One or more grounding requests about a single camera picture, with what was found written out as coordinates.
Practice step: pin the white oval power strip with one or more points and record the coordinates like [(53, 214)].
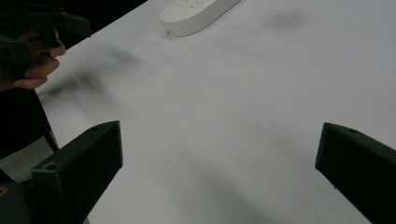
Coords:
[(193, 15)]

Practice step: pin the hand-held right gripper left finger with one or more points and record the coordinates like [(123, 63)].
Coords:
[(81, 168)]

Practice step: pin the dark table leg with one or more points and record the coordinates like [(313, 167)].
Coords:
[(43, 124)]

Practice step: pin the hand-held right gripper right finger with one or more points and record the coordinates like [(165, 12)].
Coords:
[(361, 165)]

